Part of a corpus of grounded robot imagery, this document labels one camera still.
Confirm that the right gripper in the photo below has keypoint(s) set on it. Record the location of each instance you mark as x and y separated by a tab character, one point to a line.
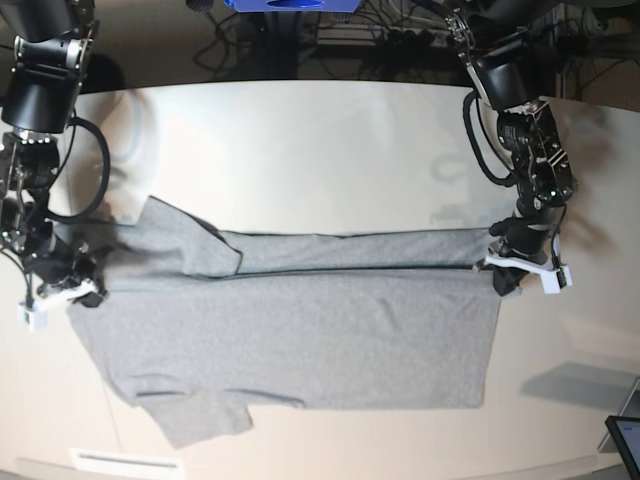
70	269

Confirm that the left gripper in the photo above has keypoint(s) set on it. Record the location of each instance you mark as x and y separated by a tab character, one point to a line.
519	237

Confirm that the grey T-shirt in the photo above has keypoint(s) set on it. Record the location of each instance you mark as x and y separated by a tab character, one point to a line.
199	324

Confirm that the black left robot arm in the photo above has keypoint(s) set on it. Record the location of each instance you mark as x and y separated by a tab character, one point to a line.
497	49

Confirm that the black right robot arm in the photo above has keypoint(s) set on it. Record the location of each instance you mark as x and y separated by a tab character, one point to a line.
52	49

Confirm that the white label strip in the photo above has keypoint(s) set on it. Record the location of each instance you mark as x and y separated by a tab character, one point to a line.
126	465

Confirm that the black power strip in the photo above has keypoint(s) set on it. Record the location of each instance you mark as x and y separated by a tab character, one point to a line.
371	35

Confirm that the blue plastic part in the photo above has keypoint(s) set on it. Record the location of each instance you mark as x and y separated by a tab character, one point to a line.
253	6

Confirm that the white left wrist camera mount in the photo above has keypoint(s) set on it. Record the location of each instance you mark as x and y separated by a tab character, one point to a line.
553	279

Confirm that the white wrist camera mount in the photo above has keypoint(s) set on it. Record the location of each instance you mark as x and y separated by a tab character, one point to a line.
553	279
36	315

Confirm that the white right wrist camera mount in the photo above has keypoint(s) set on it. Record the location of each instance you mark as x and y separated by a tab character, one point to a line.
36	315

